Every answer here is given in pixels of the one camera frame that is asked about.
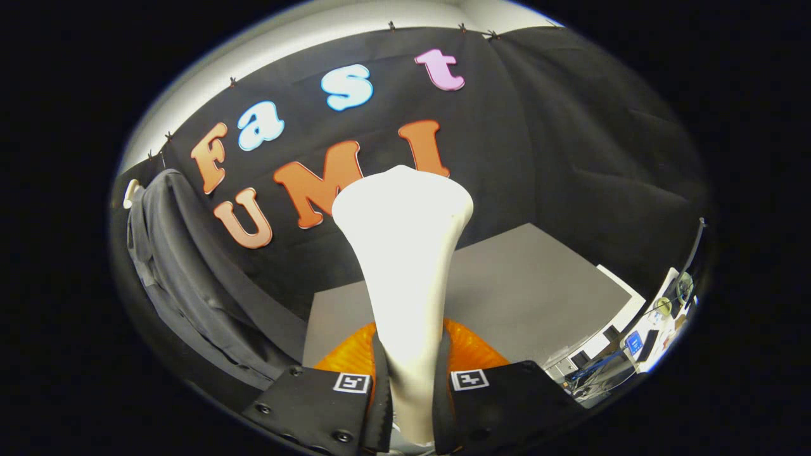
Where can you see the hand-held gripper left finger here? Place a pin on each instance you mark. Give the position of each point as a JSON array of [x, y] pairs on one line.
[[382, 418]]

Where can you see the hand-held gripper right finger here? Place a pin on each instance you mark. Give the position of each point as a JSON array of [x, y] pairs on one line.
[[441, 411]]

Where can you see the gray button shirt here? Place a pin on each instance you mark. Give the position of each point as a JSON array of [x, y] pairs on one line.
[[190, 285]]

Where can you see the cream clothes hanger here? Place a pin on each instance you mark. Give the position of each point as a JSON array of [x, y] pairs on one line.
[[131, 193]]

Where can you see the cluttered white desk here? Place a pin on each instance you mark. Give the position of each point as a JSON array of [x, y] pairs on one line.
[[652, 329]]

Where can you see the row of small black clips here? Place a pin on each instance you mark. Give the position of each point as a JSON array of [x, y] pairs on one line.
[[232, 81]]

